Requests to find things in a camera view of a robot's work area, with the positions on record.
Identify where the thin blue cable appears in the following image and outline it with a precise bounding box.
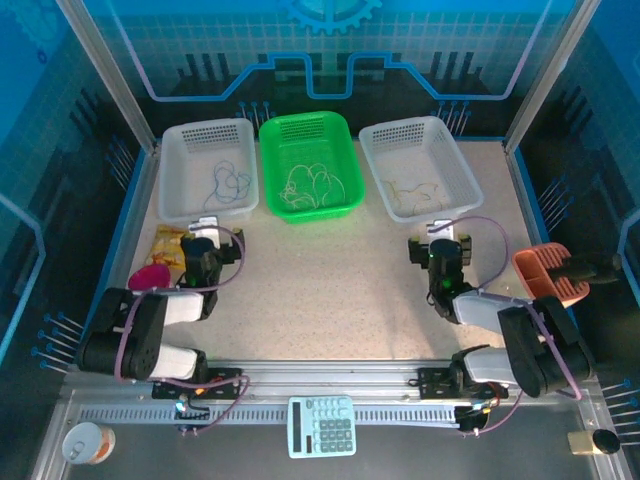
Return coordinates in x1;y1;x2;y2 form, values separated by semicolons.
203;159;237;211
222;171;253;204

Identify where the yellow snack bag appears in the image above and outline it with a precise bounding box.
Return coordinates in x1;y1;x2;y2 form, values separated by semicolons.
145;224;187;271

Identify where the pink lidded cup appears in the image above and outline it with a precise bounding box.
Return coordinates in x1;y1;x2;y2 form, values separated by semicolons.
127;263;172;292

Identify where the orange slotted utensil holder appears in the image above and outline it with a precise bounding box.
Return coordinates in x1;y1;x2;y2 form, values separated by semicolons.
512;242;591;307

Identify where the white perforated plastic basket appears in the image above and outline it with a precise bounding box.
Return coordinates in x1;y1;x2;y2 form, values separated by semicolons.
157;118;261;225
358;116;485;225

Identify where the green perforated plastic basket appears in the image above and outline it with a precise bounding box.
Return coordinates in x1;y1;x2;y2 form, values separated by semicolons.
258;110;366;225

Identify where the small black control box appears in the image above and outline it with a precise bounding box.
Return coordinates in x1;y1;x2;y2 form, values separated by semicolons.
453;398;502;436
172;397;212;437

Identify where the light blue calculator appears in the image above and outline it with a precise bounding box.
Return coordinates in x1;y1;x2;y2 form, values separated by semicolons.
287;395;358;460

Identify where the tin can with pull tab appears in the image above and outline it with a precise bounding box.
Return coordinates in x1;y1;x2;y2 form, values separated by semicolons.
61;422;117;466

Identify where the beige block with black cap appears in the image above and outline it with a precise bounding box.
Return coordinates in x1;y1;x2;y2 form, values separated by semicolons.
567;428;622;456

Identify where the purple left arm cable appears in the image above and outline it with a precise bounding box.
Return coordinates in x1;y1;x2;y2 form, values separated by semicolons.
114;225;252;436

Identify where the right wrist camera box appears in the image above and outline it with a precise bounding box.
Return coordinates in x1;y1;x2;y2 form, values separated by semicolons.
426;218;456;242

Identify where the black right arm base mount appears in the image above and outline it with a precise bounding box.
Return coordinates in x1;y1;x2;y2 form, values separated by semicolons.
417;367;510;401

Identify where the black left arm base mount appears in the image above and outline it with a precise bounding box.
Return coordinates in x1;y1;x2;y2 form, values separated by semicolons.
151;367;244;401

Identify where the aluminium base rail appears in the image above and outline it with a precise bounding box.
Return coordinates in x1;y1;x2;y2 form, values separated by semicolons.
64;360;599;389

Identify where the grey slotted cable duct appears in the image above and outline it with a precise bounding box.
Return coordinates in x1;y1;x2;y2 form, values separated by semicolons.
79;407;461;427

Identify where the aluminium frame post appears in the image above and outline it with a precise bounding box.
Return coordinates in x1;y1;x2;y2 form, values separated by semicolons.
53;0;162;154
502;0;601;155

